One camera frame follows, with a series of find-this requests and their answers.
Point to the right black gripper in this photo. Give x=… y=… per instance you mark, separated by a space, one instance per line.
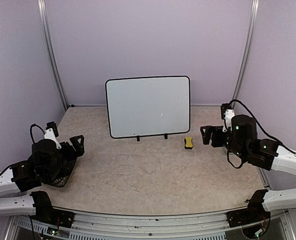
x=207 y=136

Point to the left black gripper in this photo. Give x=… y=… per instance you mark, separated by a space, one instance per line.
x=73 y=155

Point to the yellow black whiteboard eraser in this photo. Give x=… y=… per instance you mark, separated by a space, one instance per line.
x=188 y=144

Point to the white whiteboard black frame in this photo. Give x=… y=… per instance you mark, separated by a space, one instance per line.
x=148 y=106

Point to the whiteboard wire stand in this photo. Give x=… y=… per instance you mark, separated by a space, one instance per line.
x=164 y=136

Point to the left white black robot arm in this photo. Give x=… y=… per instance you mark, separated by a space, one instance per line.
x=50 y=164

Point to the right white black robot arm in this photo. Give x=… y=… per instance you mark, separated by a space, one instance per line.
x=238 y=135

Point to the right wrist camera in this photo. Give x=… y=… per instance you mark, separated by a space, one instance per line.
x=227 y=113

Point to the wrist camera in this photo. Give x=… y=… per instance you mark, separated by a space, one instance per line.
x=52 y=133
x=227 y=113

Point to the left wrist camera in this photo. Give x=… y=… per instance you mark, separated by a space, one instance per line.
x=52 y=133

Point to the right aluminium corner post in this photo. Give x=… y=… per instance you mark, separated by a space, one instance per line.
x=247 y=48

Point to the aluminium corner post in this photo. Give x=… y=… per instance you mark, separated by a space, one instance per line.
x=51 y=53
x=247 y=48

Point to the aluminium front rail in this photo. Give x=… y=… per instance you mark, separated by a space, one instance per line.
x=103 y=226

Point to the left aluminium corner post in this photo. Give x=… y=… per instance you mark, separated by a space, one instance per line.
x=51 y=53

